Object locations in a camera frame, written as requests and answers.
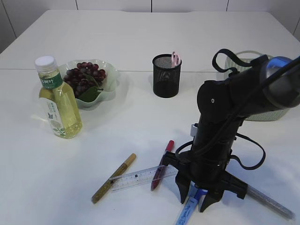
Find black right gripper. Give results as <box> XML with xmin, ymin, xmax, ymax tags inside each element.
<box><xmin>163</xmin><ymin>140</ymin><xmax>248</xmax><ymax>213</ymax></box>

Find blue capped scissors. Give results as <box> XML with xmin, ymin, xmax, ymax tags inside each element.
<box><xmin>176</xmin><ymin>186</ymin><xmax>208</xmax><ymax>225</ymax></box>

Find transparent plastic ruler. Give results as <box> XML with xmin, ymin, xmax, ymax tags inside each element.
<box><xmin>109</xmin><ymin>165</ymin><xmax>178</xmax><ymax>192</ymax></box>

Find silver glitter pen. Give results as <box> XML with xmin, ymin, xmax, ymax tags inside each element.
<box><xmin>247</xmin><ymin>185</ymin><xmax>295</xmax><ymax>220</ymax></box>

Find pink capped scissors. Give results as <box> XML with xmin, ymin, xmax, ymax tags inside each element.
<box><xmin>171</xmin><ymin>51</ymin><xmax>181</xmax><ymax>68</ymax></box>

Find purple artificial grape bunch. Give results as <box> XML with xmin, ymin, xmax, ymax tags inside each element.
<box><xmin>63</xmin><ymin>62</ymin><xmax>107</xmax><ymax>102</ymax></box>

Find green tea plastic bottle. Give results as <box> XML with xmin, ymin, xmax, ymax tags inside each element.
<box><xmin>34</xmin><ymin>56</ymin><xmax>83</xmax><ymax>139</ymax></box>

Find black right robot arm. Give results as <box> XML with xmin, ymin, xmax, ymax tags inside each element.
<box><xmin>163</xmin><ymin>49</ymin><xmax>300</xmax><ymax>212</ymax></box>

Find red glitter pen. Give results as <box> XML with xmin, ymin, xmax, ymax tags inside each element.
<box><xmin>150</xmin><ymin>140</ymin><xmax>174</xmax><ymax>191</ymax></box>

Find gold glitter pen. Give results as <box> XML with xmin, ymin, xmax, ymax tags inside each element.
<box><xmin>91</xmin><ymin>153</ymin><xmax>137</xmax><ymax>204</ymax></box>

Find black mesh pen holder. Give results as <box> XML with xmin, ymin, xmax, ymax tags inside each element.
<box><xmin>152</xmin><ymin>54</ymin><xmax>182</xmax><ymax>98</ymax></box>

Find light green wavy plate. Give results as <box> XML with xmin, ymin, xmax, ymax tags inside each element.
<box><xmin>59</xmin><ymin>59</ymin><xmax>120</xmax><ymax>108</ymax></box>

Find green woven plastic basket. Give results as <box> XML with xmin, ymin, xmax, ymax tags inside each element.
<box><xmin>225</xmin><ymin>50</ymin><xmax>289</xmax><ymax>121</ymax></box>

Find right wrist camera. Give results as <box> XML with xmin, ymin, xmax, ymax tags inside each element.
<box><xmin>190</xmin><ymin>123</ymin><xmax>198</xmax><ymax>137</ymax></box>

